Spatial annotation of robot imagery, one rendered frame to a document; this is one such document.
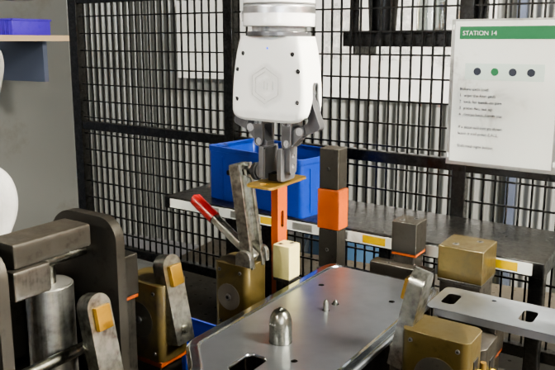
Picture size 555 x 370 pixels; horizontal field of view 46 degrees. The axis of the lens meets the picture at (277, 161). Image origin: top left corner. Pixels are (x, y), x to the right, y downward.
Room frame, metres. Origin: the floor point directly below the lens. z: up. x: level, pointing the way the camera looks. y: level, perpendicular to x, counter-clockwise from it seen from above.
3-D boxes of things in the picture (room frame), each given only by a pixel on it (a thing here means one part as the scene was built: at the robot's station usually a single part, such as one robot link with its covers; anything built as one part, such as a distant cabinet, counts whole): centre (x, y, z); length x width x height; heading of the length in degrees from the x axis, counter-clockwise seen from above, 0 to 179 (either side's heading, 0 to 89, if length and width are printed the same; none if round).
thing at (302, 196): (1.53, 0.00, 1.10); 0.30 x 0.17 x 0.13; 47
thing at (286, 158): (0.77, -0.02, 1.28); 0.03 x 0.03 x 0.07; 58
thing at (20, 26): (3.60, 1.38, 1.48); 0.27 x 0.19 x 0.09; 153
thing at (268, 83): (0.78, 0.00, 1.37); 0.10 x 0.07 x 0.11; 58
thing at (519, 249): (1.43, -0.15, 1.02); 0.90 x 0.22 x 0.03; 56
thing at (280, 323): (0.85, 0.00, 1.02); 0.03 x 0.03 x 0.07
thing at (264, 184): (0.78, 0.00, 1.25); 0.08 x 0.04 x 0.01; 148
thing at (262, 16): (0.78, 0.00, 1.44); 0.09 x 0.08 x 0.03; 58
